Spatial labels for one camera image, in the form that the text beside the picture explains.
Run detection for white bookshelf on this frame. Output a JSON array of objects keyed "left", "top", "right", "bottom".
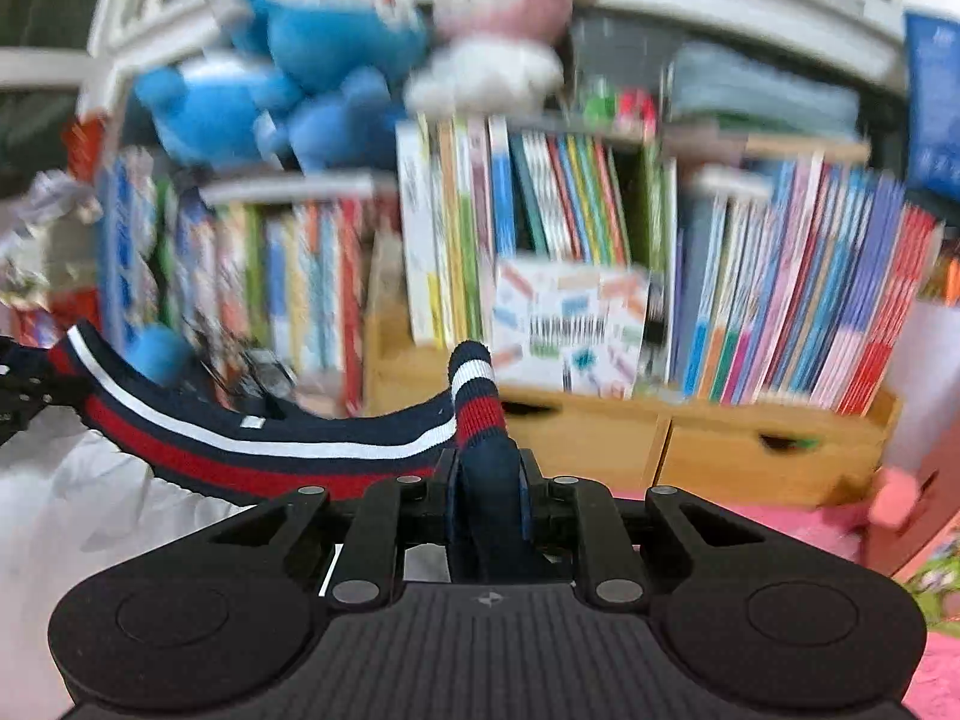
[{"left": 199, "top": 112, "right": 875, "bottom": 211}]

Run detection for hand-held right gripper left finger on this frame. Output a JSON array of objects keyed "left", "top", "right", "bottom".
[{"left": 202, "top": 450, "right": 464, "bottom": 610}]

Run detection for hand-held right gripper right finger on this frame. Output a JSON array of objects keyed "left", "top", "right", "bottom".
[{"left": 516, "top": 450, "right": 775, "bottom": 610}]

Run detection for stack of grey-green books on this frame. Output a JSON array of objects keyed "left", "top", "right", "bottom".
[{"left": 670, "top": 40, "right": 862, "bottom": 141}]

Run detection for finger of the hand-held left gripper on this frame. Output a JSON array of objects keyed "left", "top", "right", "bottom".
[
  {"left": 0, "top": 369, "right": 91, "bottom": 452},
  {"left": 0, "top": 337, "right": 53, "bottom": 373}
]

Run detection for pink plush toy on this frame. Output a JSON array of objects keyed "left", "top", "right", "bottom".
[{"left": 405, "top": 0, "right": 612, "bottom": 119}]

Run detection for white printed box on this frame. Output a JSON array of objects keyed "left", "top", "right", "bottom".
[{"left": 490, "top": 257, "right": 652, "bottom": 400}]

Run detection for blue ball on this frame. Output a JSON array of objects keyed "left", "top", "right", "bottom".
[{"left": 124, "top": 325, "right": 194, "bottom": 385}]

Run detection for blue cat plush toy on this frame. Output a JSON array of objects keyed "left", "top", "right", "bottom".
[{"left": 246, "top": 0, "right": 434, "bottom": 98}]

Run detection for light blue plush toy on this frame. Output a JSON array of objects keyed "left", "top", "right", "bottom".
[{"left": 135, "top": 52, "right": 302, "bottom": 170}]

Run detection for wooden drawer unit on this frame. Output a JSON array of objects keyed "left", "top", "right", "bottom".
[{"left": 366, "top": 313, "right": 899, "bottom": 509}]

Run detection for pink blanket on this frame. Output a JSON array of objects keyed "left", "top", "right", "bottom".
[{"left": 615, "top": 499, "right": 960, "bottom": 720}]

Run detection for small dark blue plush toy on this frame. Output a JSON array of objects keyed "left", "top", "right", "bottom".
[{"left": 255, "top": 67, "right": 396, "bottom": 176}]

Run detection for blue poster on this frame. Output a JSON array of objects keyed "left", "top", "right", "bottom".
[{"left": 902, "top": 10, "right": 960, "bottom": 202}]

